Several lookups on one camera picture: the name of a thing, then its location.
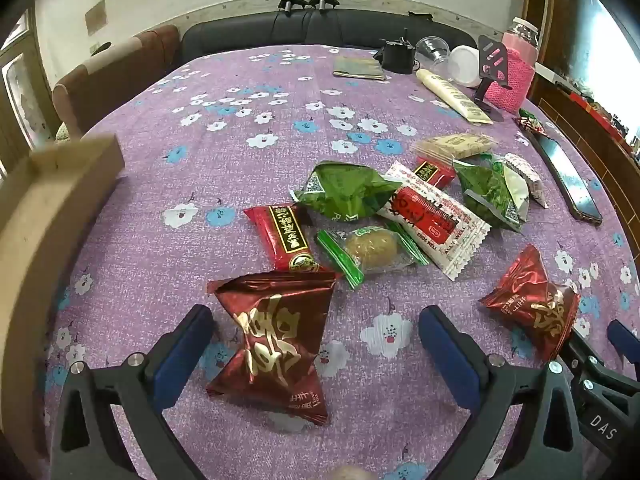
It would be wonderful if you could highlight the long red snack bar packet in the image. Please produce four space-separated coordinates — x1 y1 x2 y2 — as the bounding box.
243 203 342 281

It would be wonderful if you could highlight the white and red snack packet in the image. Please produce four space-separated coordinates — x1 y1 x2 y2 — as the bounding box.
375 160 492 281

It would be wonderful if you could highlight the black phone stand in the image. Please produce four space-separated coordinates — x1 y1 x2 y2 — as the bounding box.
472 34 512 122

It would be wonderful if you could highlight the purple floral tablecloth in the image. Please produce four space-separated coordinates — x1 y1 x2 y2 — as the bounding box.
42 42 640 480

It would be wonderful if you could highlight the green snack packet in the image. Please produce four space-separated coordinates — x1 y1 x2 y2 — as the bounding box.
452 154 530 234
291 160 404 222

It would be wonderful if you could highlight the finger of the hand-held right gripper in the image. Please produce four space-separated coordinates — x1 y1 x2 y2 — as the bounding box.
564 327 632 401
606 319 640 386

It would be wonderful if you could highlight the wooden glass door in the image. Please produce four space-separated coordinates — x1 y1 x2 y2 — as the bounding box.
0 7 61 177

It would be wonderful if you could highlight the cardboard box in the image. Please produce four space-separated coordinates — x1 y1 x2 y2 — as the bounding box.
0 134 125 461

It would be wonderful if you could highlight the dark red gold-print snack packet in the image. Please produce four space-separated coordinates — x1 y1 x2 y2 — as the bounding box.
479 243 582 364
206 271 337 426

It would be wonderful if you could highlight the beige cracker packet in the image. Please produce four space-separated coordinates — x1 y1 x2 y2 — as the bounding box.
409 132 499 162

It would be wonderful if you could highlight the brown armchair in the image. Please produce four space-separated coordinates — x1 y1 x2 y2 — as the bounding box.
52 24 181 142

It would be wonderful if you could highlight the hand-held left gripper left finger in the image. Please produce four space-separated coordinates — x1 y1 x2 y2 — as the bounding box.
50 304 216 480

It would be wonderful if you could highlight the clear green-edged pastry packet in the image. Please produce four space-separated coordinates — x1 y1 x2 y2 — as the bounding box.
315 223 431 290

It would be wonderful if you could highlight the cream tube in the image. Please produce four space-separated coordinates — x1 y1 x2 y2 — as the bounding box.
415 68 494 125

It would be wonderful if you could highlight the pink knit-covered jar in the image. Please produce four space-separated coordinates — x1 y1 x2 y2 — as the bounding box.
484 17 541 114

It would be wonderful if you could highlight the clear plastic cup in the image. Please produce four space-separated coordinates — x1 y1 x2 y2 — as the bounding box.
414 35 454 69

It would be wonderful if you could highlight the wooden wall plaque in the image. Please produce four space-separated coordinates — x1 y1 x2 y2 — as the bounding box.
83 0 109 36

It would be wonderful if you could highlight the black smartphone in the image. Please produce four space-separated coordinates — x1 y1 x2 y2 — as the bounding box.
524 124 604 227

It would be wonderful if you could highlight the small white snack packet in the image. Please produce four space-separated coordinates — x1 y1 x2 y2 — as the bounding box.
502 152 550 210

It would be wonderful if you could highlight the black camera device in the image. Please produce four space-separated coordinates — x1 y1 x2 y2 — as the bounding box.
373 29 419 76

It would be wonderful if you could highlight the red green candy packet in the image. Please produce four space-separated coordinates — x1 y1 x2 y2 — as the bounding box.
514 108 549 136

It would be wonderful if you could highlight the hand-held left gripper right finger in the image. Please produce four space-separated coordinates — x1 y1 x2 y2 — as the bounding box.
418 305 586 480

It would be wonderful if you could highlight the white plastic container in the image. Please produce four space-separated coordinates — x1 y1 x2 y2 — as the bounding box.
446 44 484 89

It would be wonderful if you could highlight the black leather sofa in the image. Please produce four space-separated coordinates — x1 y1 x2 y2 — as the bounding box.
180 9 479 69

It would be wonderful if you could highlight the small red snack packet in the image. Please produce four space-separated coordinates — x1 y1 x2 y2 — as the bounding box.
413 155 457 191

